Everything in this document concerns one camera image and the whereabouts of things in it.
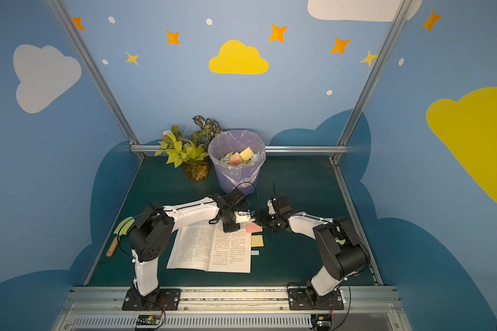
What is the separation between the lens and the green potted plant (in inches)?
35.8

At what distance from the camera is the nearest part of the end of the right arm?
28.2 inches

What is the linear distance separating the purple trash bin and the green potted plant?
0.04 meters

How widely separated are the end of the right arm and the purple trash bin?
136 millimetres

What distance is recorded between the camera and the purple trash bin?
0.84 meters
